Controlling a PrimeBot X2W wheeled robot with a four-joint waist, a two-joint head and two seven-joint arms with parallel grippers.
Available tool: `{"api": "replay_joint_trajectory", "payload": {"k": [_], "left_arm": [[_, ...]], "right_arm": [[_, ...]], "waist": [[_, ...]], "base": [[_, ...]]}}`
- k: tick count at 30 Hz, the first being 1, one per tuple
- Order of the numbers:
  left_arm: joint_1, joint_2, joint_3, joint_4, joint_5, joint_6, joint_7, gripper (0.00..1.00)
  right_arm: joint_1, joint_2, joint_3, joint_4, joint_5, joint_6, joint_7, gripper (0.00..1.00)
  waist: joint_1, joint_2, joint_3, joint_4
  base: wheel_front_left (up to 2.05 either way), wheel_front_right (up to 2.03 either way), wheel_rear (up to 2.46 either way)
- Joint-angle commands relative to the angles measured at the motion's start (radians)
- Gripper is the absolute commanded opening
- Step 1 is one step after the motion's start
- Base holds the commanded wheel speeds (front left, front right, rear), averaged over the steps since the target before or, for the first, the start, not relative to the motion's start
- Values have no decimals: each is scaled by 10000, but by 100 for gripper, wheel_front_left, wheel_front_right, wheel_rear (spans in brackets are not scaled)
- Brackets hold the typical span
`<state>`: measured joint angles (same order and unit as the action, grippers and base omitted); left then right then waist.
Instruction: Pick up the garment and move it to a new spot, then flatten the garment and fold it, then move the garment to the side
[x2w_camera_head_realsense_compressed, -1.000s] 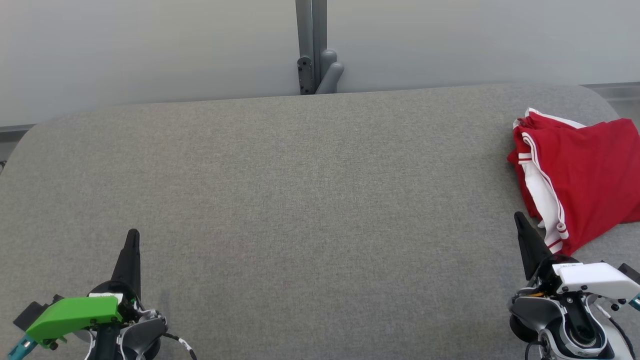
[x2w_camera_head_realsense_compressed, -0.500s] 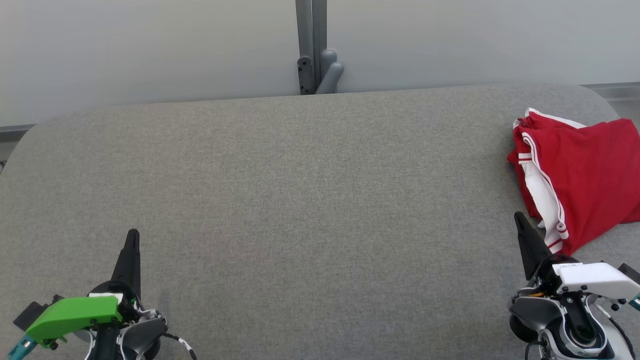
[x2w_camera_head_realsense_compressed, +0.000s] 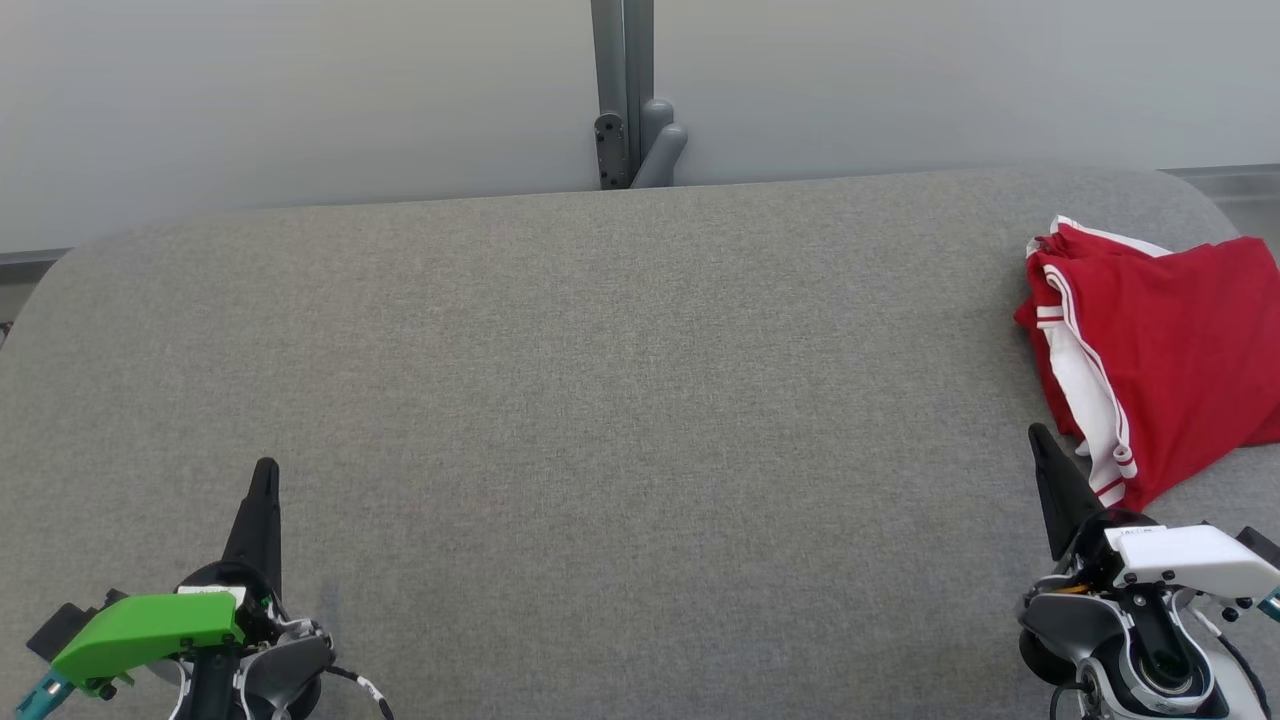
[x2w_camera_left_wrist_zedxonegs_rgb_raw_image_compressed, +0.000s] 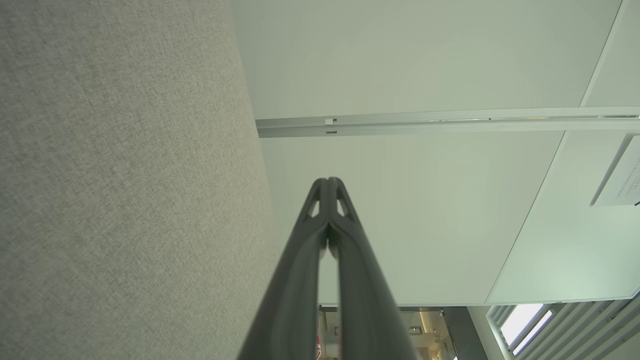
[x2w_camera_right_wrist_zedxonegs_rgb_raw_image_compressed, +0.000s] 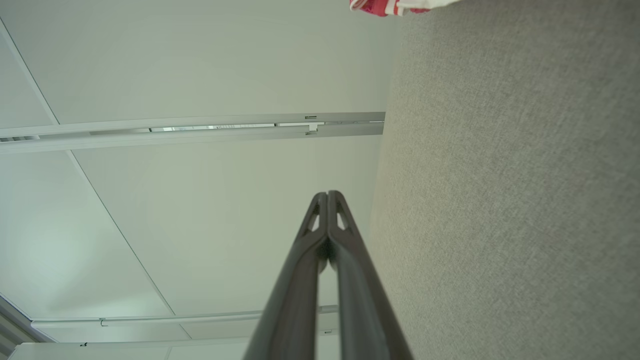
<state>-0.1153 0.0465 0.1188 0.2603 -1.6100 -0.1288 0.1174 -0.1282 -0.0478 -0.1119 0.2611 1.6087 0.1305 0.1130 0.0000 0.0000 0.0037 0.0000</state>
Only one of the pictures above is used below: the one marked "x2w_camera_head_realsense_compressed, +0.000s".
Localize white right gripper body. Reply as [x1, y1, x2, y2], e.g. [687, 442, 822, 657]
[1059, 511, 1280, 600]

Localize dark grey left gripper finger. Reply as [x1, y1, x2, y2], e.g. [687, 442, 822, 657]
[221, 457, 284, 601]

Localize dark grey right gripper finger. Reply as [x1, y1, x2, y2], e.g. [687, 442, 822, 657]
[1028, 423, 1107, 562]

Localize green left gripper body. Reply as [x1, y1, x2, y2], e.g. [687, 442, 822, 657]
[49, 562, 287, 694]

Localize red white basketball jersey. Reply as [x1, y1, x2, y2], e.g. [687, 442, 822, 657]
[1014, 232, 1280, 512]

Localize grey fabric sofa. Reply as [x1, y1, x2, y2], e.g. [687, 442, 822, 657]
[0, 165, 1280, 720]

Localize thin black cable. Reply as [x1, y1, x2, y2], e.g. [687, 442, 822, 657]
[324, 664, 397, 720]

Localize grey cylindrical door handle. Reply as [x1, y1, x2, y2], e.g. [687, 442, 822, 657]
[630, 97, 690, 190]

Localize aluminium partition post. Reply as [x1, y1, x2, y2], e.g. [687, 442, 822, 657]
[589, 0, 657, 191]

